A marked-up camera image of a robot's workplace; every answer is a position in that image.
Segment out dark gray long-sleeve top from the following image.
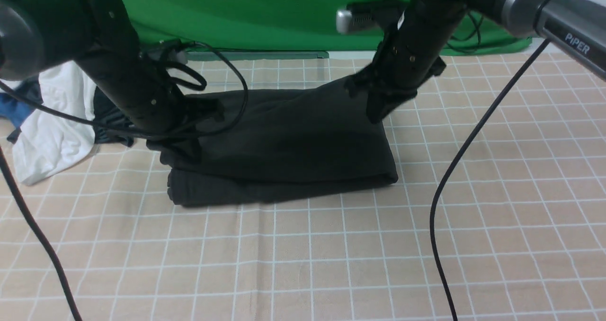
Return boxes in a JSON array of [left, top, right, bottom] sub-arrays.
[[160, 79, 399, 207]]

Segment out green metal base rail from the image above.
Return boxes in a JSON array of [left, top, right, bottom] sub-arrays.
[[186, 51, 330, 62]]

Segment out dark teal crumpled shirt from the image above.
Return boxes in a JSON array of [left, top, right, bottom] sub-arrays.
[[1, 77, 134, 148]]

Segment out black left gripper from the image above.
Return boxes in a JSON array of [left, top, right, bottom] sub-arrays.
[[147, 97, 225, 166]]

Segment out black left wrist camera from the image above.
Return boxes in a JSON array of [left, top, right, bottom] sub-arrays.
[[139, 40, 191, 65]]

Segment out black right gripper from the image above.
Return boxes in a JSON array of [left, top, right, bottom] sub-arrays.
[[344, 57, 446, 124]]

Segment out green backdrop cloth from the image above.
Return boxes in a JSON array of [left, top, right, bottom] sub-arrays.
[[0, 0, 533, 56]]

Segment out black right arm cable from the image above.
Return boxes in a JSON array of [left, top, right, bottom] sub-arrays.
[[429, 9, 552, 321]]

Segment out beige checkered tablecloth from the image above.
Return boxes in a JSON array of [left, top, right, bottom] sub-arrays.
[[21, 52, 606, 321]]

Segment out blue crumpled garment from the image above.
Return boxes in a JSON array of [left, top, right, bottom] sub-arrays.
[[0, 93, 32, 129]]

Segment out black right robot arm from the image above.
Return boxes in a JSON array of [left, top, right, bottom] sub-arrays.
[[336, 0, 606, 123]]

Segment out white crumpled shirt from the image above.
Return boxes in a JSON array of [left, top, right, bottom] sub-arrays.
[[12, 62, 97, 186]]

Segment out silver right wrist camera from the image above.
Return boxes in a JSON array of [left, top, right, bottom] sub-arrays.
[[336, 0, 409, 35]]

